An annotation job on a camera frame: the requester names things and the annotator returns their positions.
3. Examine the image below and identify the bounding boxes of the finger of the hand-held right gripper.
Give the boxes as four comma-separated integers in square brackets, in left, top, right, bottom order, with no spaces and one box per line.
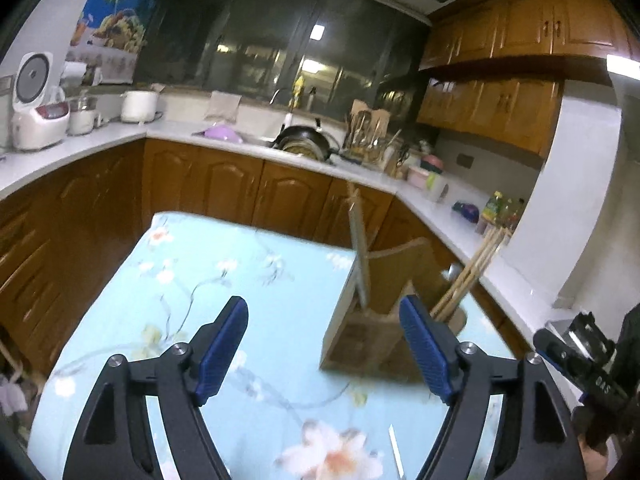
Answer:
[567,312,617,362]
[532,329,589,387]

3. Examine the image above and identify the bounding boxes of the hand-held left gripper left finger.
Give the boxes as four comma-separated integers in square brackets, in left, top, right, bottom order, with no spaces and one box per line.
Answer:
[62,295,250,480]

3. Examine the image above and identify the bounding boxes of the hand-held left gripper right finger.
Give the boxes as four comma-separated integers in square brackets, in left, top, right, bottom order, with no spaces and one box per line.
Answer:
[398,293,589,480]

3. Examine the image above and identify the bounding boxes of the wooden utensil holder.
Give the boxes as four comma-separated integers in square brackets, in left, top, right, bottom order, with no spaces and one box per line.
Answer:
[319,237,469,387]

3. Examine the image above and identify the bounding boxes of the person's right hand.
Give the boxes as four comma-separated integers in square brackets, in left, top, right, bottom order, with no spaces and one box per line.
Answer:
[577,440,610,478]

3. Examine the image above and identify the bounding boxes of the stainless steel stove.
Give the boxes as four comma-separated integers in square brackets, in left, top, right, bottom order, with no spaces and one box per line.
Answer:
[544,317,582,342]

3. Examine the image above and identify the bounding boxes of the light blue floral tablecloth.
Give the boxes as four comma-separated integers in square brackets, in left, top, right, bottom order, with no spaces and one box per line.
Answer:
[27,211,507,480]

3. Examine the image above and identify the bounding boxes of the red cap sauce bottle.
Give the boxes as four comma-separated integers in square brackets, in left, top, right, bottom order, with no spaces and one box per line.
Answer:
[502,197,526,231]

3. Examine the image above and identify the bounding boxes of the yellow oil bottle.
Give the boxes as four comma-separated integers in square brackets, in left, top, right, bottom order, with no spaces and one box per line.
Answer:
[482,190,504,224]

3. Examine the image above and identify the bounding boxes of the white plastic jar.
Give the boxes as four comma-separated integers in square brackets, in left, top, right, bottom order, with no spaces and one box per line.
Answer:
[427,174,451,205]

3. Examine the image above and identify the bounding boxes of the pale pink green container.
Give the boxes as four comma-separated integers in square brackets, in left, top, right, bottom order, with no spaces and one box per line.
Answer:
[407,165,436,190]

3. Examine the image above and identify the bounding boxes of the wooden base cabinets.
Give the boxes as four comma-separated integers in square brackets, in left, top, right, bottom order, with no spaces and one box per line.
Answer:
[0,137,532,377]

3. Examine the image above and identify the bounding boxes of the wooden countertop utensil rack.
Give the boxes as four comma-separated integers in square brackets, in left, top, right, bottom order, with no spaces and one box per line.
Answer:
[342,99,402,167]

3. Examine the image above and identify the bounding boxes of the purple plastic basin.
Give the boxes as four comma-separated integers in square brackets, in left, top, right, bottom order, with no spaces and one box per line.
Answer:
[203,125,242,144]

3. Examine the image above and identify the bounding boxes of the black wok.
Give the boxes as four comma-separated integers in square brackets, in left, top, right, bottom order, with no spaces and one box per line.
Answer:
[273,118,332,162]

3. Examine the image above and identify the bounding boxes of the beige hanging cloth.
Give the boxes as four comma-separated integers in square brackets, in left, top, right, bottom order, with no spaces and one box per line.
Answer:
[208,90,241,122]

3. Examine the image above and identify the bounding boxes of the steel range hood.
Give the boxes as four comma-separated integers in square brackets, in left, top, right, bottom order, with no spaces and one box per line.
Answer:
[604,52,640,128]

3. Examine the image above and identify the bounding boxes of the chrome sink faucet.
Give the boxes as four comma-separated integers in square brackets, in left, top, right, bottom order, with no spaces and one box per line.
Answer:
[269,87,297,130]

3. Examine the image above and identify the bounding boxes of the white electric pot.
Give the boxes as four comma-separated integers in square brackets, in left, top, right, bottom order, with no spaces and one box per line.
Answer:
[120,88,162,124]

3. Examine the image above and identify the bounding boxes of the glass blender jar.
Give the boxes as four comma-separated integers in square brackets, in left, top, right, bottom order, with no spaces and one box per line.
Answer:
[67,90,99,137]

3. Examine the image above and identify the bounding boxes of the white rice cooker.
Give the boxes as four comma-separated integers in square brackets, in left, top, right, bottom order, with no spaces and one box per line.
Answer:
[10,52,71,152]

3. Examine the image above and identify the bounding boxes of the dark kitchen window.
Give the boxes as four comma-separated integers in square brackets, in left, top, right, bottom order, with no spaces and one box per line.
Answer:
[132,0,434,127]

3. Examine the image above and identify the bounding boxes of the wooden low wall cabinet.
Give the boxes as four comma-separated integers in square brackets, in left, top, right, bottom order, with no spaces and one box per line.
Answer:
[415,77,565,159]

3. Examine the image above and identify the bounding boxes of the wooden ceiling wall cabinets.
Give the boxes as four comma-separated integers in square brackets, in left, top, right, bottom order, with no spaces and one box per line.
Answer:
[418,0,634,69]

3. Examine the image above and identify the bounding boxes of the tropical wall poster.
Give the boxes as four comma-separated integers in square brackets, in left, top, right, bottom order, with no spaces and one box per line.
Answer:
[66,0,177,87]

